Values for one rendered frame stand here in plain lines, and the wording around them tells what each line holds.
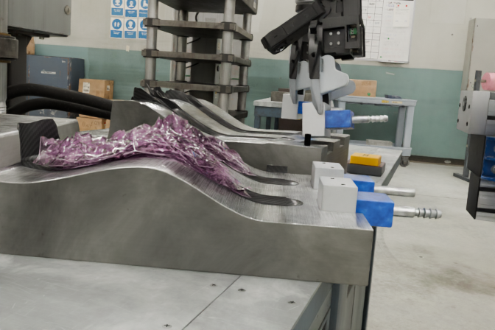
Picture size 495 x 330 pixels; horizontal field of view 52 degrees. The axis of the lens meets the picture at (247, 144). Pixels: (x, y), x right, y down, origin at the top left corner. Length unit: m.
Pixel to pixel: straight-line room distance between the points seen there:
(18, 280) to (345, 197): 0.32
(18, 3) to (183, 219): 1.06
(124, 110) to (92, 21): 7.26
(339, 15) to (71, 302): 0.60
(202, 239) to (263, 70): 6.90
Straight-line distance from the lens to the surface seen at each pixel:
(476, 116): 1.16
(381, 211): 0.55
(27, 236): 0.54
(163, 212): 0.49
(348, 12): 0.85
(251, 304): 0.44
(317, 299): 0.51
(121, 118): 0.91
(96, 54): 8.09
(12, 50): 1.23
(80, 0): 8.27
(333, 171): 0.64
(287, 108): 1.13
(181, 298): 0.45
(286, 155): 0.79
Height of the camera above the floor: 0.98
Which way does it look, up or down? 7 degrees down
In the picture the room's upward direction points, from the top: 4 degrees clockwise
